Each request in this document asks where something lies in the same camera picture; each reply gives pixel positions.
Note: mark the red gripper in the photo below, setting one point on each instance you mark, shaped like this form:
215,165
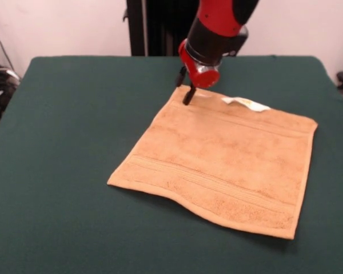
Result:
197,74

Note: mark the orange terry towel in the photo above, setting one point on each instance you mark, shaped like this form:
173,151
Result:
217,157

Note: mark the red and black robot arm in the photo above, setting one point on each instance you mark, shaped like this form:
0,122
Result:
217,28

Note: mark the dark green table cloth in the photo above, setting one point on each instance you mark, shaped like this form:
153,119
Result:
60,171

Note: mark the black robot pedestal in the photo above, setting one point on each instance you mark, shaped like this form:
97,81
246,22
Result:
157,28

